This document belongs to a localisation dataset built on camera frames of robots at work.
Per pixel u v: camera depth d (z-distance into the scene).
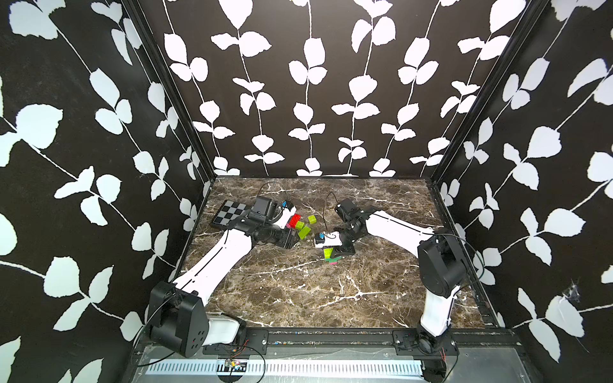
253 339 0.75
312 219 1.04
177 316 0.40
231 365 0.70
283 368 0.70
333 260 0.90
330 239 0.76
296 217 1.04
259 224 0.59
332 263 0.90
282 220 0.72
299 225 1.01
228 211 1.04
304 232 1.00
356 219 0.67
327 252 0.86
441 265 0.49
